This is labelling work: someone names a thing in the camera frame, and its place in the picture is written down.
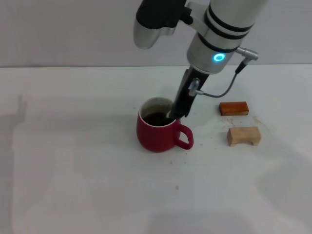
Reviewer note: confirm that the dark coffee liquid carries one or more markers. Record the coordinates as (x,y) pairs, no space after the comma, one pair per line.
(156,119)

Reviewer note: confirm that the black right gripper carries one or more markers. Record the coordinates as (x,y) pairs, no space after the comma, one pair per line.
(187,97)

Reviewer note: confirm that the light wooden arch block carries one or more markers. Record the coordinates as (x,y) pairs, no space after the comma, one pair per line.
(241,136)

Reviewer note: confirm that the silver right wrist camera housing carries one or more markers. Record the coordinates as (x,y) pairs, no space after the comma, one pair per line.
(156,19)

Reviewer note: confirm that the red ceramic cup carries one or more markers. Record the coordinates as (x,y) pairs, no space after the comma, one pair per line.
(156,139)

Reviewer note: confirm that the dark orange wooden block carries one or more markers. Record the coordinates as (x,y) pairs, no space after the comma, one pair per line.
(234,108)

